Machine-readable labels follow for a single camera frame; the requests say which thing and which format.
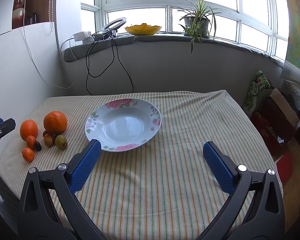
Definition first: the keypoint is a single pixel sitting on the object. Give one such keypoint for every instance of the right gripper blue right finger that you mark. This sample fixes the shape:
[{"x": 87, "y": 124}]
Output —
[{"x": 254, "y": 207}]

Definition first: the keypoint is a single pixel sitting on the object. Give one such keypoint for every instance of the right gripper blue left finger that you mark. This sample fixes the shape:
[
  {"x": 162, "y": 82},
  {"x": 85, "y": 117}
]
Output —
[{"x": 49, "y": 208}]

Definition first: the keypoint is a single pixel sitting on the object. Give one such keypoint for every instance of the medium orange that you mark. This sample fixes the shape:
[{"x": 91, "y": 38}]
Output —
[{"x": 28, "y": 128}]

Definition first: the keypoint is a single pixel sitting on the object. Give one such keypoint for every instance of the small tangerine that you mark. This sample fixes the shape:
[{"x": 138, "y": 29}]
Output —
[
  {"x": 28, "y": 154},
  {"x": 31, "y": 142}
]

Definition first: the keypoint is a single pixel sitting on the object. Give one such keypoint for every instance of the dark plum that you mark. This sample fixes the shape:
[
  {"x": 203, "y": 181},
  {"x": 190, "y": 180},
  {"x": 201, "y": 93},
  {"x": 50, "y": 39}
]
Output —
[{"x": 37, "y": 146}]

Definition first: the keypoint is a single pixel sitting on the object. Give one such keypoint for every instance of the large orange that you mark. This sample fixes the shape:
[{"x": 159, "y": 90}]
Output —
[{"x": 55, "y": 122}]

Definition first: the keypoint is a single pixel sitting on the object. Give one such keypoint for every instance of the green kiwi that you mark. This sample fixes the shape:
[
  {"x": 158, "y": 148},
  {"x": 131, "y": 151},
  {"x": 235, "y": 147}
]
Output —
[{"x": 61, "y": 142}]

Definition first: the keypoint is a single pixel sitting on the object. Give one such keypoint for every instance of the tiny orange kumquat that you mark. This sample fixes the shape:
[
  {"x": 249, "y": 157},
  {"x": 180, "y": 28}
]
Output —
[{"x": 48, "y": 135}]

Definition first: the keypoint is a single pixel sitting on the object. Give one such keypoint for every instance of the white cabinet panel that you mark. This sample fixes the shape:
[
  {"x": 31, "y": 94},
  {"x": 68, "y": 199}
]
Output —
[{"x": 30, "y": 72}]

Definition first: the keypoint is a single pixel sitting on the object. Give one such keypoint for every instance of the cardboard box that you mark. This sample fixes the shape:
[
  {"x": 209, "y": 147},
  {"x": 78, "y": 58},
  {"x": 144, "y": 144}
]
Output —
[{"x": 276, "y": 122}]

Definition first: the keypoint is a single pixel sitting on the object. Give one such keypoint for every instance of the floral white plate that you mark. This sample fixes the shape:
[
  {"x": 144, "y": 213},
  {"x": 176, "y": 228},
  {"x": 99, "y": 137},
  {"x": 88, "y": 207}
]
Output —
[{"x": 123, "y": 124}]

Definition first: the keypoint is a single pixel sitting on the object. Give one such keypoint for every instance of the white power strip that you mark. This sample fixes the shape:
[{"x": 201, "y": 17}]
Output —
[{"x": 84, "y": 36}]

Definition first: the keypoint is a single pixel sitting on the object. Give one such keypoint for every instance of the green snack bag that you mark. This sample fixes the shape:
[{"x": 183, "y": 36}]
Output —
[{"x": 259, "y": 89}]

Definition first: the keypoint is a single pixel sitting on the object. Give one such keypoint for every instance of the yellow wavy bowl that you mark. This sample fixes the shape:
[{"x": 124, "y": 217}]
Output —
[{"x": 143, "y": 29}]

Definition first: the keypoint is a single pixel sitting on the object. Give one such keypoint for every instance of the potted spider plant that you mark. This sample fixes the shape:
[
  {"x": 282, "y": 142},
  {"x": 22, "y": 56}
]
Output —
[{"x": 199, "y": 20}]

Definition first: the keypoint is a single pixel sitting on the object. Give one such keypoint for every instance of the white window frame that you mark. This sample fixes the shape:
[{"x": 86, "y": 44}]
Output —
[{"x": 259, "y": 24}]

